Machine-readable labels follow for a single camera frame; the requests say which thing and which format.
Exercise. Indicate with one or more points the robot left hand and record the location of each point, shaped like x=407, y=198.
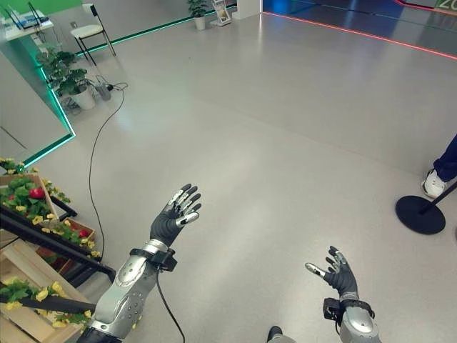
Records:
x=165, y=224

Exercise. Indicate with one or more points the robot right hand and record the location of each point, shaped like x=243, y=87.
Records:
x=342, y=276

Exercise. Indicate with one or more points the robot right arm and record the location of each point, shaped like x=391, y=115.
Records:
x=355, y=321

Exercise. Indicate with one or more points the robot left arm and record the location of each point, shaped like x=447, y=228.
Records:
x=121, y=293

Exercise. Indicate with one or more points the small wooden crate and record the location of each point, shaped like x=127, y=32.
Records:
x=76, y=234

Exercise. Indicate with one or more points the black round stanchion base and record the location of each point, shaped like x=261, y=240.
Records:
x=420, y=214

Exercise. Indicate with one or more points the black metal display rack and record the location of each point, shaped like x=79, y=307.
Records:
x=50, y=243

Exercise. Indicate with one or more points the wooden crate with flowers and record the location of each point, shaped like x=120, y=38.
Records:
x=26, y=200

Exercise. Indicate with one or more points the person's leg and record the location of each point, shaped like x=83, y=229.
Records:
x=441, y=171

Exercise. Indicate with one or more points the yellow flower garland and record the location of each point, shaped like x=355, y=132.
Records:
x=39, y=296

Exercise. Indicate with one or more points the large light wooden crate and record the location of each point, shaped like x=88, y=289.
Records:
x=32, y=303

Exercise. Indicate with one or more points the large potted green plant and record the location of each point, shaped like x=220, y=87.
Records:
x=68, y=76

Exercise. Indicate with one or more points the white chair with black legs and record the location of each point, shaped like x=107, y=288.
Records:
x=89, y=34

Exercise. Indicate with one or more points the white reception counter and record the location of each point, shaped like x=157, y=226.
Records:
x=25, y=71

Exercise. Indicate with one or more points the small potted green plant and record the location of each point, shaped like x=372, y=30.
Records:
x=198, y=12

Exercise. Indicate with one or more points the brochure stand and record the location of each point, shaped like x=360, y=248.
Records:
x=220, y=12

